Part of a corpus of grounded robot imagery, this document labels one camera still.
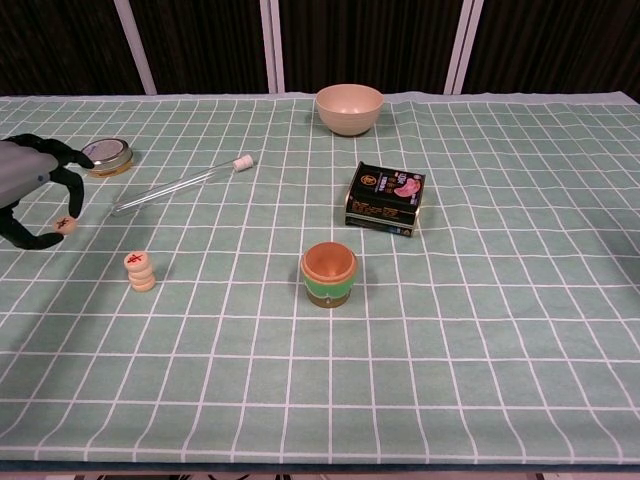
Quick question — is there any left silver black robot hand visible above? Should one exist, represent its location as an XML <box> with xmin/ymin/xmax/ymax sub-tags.
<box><xmin>0</xmin><ymin>132</ymin><xmax>95</xmax><ymax>251</ymax></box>

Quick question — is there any round tin with silver lid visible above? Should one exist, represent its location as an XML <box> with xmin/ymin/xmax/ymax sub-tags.
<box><xmin>79</xmin><ymin>138</ymin><xmax>135</xmax><ymax>178</ymax></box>

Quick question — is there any glass test tube white stopper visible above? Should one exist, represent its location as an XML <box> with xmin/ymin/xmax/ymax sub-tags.
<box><xmin>110</xmin><ymin>154</ymin><xmax>254</xmax><ymax>217</ymax></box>

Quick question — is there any orange cup with green band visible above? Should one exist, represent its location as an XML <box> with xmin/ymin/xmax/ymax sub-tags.
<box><xmin>299</xmin><ymin>241</ymin><xmax>358</xmax><ymax>310</ymax></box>

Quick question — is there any beige bowl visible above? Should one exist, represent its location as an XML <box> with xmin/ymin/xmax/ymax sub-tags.
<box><xmin>314</xmin><ymin>83</ymin><xmax>385</xmax><ymax>137</ymax></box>

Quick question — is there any black tea box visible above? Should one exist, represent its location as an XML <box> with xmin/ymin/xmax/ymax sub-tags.
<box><xmin>343</xmin><ymin>160</ymin><xmax>428</xmax><ymax>239</ymax></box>

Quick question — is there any green checked tablecloth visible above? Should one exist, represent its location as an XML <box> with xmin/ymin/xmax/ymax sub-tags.
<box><xmin>0</xmin><ymin>91</ymin><xmax>640</xmax><ymax>466</ymax></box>

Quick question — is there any white partition frame post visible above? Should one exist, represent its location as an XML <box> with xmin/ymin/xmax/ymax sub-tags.
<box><xmin>113</xmin><ymin>0</ymin><xmax>157</xmax><ymax>95</ymax></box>
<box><xmin>443</xmin><ymin>0</ymin><xmax>485</xmax><ymax>95</ymax></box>
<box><xmin>259</xmin><ymin>0</ymin><xmax>285</xmax><ymax>94</ymax></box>

